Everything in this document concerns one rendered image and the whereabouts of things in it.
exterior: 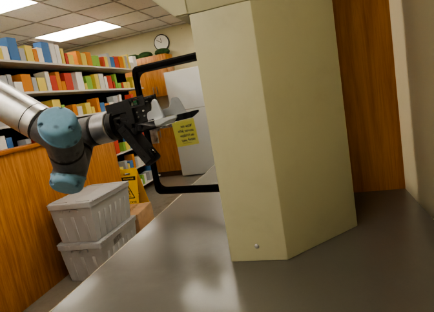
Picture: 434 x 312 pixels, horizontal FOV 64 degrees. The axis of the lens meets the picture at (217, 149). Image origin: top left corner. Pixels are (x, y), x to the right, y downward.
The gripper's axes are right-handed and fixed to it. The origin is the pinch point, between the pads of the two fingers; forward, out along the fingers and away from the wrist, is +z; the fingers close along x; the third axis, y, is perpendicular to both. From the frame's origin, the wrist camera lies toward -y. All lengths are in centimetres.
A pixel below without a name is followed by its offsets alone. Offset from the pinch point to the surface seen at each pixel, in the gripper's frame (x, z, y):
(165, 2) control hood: -14.1, 5.7, 20.7
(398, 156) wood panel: 23, 45, -23
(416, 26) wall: 14, 52, 7
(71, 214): 140, -163, -53
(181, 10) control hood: -14.1, 8.2, 18.6
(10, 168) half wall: 123, -188, -8
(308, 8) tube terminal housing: -4.8, 29.5, 14.2
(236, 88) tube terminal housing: -14.1, 14.7, 3.0
